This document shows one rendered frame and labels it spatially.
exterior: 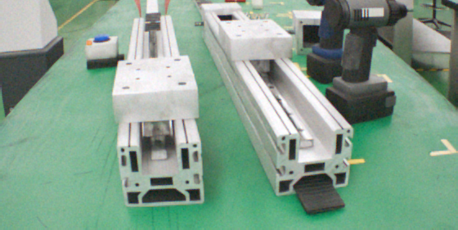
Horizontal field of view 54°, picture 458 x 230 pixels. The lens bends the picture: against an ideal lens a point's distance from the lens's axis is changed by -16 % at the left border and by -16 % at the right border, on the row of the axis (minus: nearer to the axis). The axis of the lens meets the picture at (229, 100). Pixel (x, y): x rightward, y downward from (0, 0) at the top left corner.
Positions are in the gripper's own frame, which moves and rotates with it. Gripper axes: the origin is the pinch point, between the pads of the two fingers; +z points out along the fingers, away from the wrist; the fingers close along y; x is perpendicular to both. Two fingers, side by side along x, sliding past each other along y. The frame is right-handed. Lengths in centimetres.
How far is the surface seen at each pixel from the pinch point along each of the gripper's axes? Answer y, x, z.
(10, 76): -49, -6, 13
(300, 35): 34, -37, 1
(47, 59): -34.5, -8.0, 8.7
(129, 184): -9, -99, 3
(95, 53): -16.4, -35.4, 2.1
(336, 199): 16, -105, 5
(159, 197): -5, -99, 6
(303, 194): 12, -103, 5
